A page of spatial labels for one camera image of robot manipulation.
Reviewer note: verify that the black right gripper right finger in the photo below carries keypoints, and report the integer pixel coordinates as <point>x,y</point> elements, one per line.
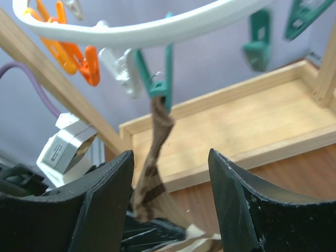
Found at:
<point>256,215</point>

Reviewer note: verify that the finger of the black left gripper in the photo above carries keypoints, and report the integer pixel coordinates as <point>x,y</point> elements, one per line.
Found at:
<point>149,236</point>

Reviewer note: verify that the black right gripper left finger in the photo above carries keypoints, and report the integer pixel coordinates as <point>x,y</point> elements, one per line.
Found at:
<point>87,214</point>

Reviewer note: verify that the white oval sock hanger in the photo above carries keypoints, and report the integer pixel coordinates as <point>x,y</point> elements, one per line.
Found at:
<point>165,31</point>

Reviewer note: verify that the wooden drying rack frame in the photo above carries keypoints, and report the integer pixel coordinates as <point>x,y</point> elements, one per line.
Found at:
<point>265,119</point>

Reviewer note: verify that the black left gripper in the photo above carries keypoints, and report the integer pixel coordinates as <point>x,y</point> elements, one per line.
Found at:
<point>20,181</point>

